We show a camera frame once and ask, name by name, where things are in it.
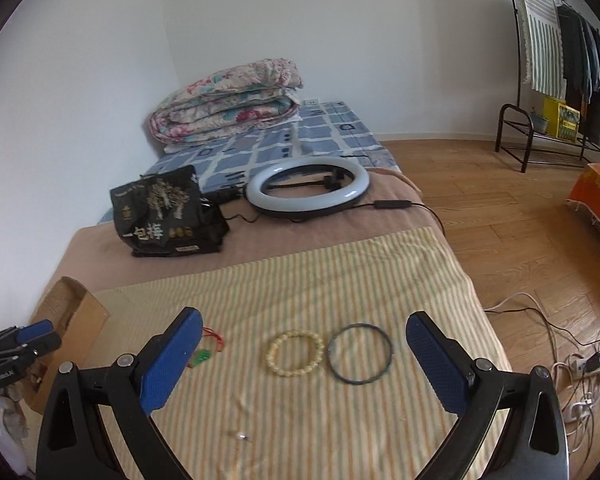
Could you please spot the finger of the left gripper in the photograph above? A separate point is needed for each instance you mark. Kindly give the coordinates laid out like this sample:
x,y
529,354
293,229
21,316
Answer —
x,y
24,334

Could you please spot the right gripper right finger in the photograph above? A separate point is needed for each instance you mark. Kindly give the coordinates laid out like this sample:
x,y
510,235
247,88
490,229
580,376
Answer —
x,y
532,443

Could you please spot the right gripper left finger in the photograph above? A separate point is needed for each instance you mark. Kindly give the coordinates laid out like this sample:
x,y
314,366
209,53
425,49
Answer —
x,y
74,442

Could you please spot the red cord jade pendant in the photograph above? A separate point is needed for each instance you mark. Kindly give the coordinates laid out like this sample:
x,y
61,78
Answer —
x,y
211,343

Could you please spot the open cardboard box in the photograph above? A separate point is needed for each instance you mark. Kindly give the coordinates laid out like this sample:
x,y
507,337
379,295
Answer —
x,y
78,318

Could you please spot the black snack bag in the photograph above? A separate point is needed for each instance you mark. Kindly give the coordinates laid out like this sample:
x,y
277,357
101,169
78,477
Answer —
x,y
166,215

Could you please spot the yellow striped cloth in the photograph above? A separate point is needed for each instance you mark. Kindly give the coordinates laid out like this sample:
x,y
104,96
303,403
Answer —
x,y
315,368

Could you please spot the brown blanket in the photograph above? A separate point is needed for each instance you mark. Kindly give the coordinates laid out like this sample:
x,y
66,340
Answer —
x,y
99,260

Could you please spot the black clothes rack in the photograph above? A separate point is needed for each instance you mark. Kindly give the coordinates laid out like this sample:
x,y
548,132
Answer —
x,y
521,126

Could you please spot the yellow box on rack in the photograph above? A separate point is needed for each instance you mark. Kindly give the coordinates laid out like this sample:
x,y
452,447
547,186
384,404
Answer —
x,y
563,121

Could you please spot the folded floral quilt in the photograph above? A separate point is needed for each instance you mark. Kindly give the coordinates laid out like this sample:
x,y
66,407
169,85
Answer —
x,y
229,102

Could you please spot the blue checkered bed sheet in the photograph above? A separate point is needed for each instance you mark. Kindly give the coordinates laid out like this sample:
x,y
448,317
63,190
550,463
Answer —
x,y
223,167

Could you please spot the dark hanging clothes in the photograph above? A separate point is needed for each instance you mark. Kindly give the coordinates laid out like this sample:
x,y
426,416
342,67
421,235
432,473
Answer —
x,y
581,54

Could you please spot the striped hanging towel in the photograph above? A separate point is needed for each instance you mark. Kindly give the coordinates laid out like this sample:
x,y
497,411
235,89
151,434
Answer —
x,y
541,44

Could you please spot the white ring light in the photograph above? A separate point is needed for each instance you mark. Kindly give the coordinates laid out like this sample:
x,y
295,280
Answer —
x,y
308,187

